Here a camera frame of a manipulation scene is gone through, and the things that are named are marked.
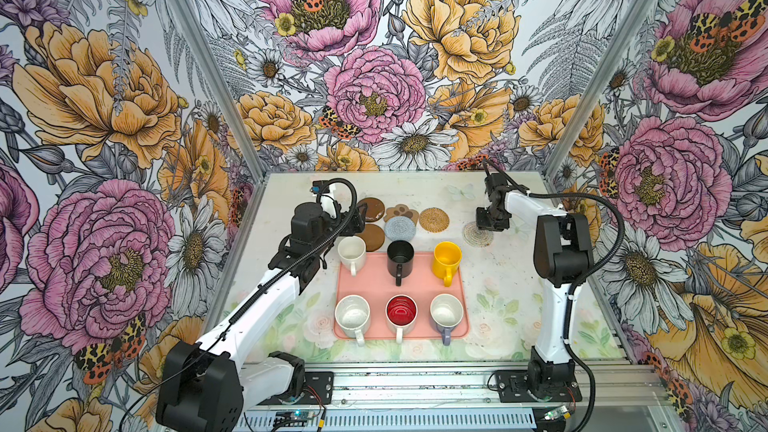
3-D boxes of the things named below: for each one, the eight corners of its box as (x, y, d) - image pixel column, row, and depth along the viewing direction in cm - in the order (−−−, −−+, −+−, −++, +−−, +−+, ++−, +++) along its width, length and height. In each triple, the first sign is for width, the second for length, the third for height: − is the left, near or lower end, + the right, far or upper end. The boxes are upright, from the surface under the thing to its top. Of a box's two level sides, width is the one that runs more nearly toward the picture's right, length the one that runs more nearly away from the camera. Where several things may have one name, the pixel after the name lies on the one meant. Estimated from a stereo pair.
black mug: (387, 285, 93) (387, 271, 86) (387, 255, 100) (387, 239, 92) (413, 285, 93) (415, 271, 86) (412, 255, 100) (413, 239, 92)
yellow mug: (434, 289, 92) (438, 274, 85) (431, 257, 100) (435, 241, 92) (459, 289, 92) (465, 275, 85) (454, 257, 100) (459, 241, 92)
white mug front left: (336, 351, 81) (331, 340, 74) (341, 307, 89) (337, 294, 82) (368, 351, 81) (366, 340, 74) (370, 308, 89) (369, 294, 82)
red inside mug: (375, 325, 85) (374, 316, 79) (399, 298, 90) (399, 287, 84) (399, 346, 82) (399, 337, 76) (421, 316, 87) (424, 306, 81)
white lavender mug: (431, 347, 82) (434, 337, 75) (428, 305, 89) (431, 293, 83) (461, 347, 82) (467, 337, 75) (456, 305, 89) (461, 293, 83)
